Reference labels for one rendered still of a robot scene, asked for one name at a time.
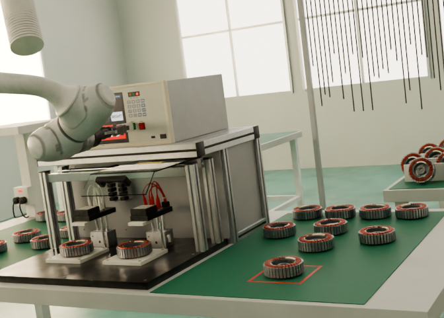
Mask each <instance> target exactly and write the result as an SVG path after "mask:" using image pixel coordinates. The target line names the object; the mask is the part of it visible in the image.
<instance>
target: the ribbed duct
mask: <svg viewBox="0 0 444 318"><path fill-rule="evenodd" d="M0 3H1V9H2V12H3V18H4V21H5V28H6V31H7V37H8V40H9V46H10V49H11V51H12V53H14V54H16V55H18V56H31V55H34V54H37V53H38V52H39V51H41V50H42V48H43V47H44V41H43V38H42V32H41V29H40V24H39V20H38V15H37V12H36V7H35V4H34V0H0Z"/></svg>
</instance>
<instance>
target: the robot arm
mask: <svg viewBox="0 0 444 318"><path fill-rule="evenodd" d="M0 94H16V95H33V96H37V97H41V98H43V99H46V100H47V101H49V102H50V103H52V104H53V106H54V108H55V113H56V115H57V118H55V119H54V120H52V121H51V122H49V123H47V124H45V126H44V127H41V128H38V129H37V130H36V131H35V132H33V133H32V134H31V135H30V136H29V137H28V141H27V146H28V150H29V152H30V154H31V155H32V156H33V158H35V160H37V161H43V162H54V161H61V160H64V159H67V158H70V157H72V156H74V154H78V153H82V152H85V151H88V150H90V149H91V148H92V147H96V146H98V145H99V144H100V142H101V140H103V139H106V138H110V137H111V136H117V135H121V136H122V135H124V134H125V133H127V132H132V131H134V128H133V122H128V123H124V124H118V125H117V126H116V124H112V125H113V126H111V127H110V126H108V127H103V125H105V123H106V122H107V121H108V119H109V118H110V117H111V115H112V113H113V111H114V107H115V103H116V97H115V95H114V93H113V91H112V90H111V88H110V87H108V86H107V85H104V84H102V83H91V84H89V85H87V86H81V85H78V84H74V85H64V84H62V83H59V82H57V81H54V80H52V79H48V78H46V77H41V76H37V75H27V74H20V73H5V72H0Z"/></svg>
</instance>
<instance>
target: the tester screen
mask: <svg viewBox="0 0 444 318"><path fill-rule="evenodd" d="M115 97H116V103H115V107H114V111H113V112H121V111H122V114H123V109H122V100H121V95H115ZM123 119H124V114H123ZM112 124H124V120H120V121H113V122H106V123H105V125H104V126H108V125H112ZM124 140H127V138H126V139H112V140H103V141H102V140H101V142H107V141H124Z"/></svg>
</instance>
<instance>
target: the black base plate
mask: <svg viewBox="0 0 444 318"><path fill-rule="evenodd" d="M138 239H139V240H140V239H141V240H142V239H145V240H147V238H137V237H117V242H118V243H117V244H115V245H112V246H111V247H107V248H109V251H108V252H106V253H104V254H101V255H99V256H97V257H94V258H92V259H91V260H88V261H86V262H83V263H81V264H67V263H46V259H47V258H50V257H53V256H55V255H58V254H60V251H59V248H58V249H50V250H49V251H46V252H43V253H40V254H39V255H36V256H33V257H30V258H28V259H26V260H23V261H20V262H18V263H16V264H13V265H10V266H8V267H6V268H3V269H1V270H0V282H8V283H21V284H45V285H58V286H82V287H95V288H119V289H133V290H149V289H151V288H152V287H154V286H156V285H157V284H160V283H161V282H163V281H165V280H167V279H168V278H170V277H172V276H174V275H175V274H177V273H179V272H181V271H182V270H184V269H186V268H188V267H189V266H192V265H193V264H195V263H197V262H198V261H200V260H202V259H203V258H205V257H207V256H209V255H211V254H212V253H214V252H216V251H218V250H219V249H221V248H223V247H225V246H226V245H228V240H227V239H223V242H221V243H211V238H207V244H208V250H207V251H205V252H201V251H200V252H196V246H195V241H194V238H174V244H173V245H171V246H169V247H167V248H166V249H168V252H167V253H165V254H163V255H161V256H160V257H158V258H156V259H154V260H152V261H150V262H148V263H146V264H144V265H142V266H127V265H107V264H103V263H102V261H104V260H106V259H108V258H110V257H113V256H114V255H117V250H116V247H117V246H118V245H119V244H121V243H125V242H127V241H133V240H138Z"/></svg>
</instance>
